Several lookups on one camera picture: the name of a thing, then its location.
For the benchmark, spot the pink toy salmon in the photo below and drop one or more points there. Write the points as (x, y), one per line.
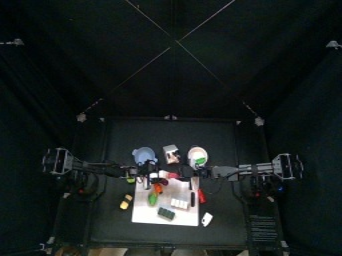
(172, 175)

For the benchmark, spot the purple toy eggplant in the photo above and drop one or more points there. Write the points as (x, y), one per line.
(163, 182)

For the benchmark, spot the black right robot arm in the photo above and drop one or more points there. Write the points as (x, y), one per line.
(248, 169)

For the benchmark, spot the small grey white box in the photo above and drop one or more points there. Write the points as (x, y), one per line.
(171, 153)

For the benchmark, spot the white bowl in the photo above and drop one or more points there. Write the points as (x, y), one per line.
(196, 154)

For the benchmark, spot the orange toy carrot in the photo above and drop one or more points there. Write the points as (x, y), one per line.
(157, 189)

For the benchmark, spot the silver frame corner bracket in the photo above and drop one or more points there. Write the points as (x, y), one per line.
(169, 117)
(80, 117)
(332, 44)
(259, 121)
(16, 42)

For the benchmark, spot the green toy in bowl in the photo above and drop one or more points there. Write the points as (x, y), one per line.
(200, 161)

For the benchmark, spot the dark green toy block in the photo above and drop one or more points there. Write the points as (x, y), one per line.
(165, 213)

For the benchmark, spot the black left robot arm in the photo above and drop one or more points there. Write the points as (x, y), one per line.
(94, 167)

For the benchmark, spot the light blue bowl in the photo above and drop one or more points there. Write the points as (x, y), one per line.
(143, 154)

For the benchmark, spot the green toy vegetable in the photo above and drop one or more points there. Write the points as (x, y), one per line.
(152, 199)

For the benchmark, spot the white printed label panel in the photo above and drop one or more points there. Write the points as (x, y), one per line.
(261, 227)

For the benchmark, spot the red toy pepper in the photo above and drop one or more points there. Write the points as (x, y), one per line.
(201, 196)

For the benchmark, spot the white toy block piece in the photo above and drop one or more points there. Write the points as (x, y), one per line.
(179, 203)

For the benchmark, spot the yellow green toy piece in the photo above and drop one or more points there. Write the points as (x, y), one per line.
(129, 180)

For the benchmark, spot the yellow block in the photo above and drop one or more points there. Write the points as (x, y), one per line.
(125, 202)

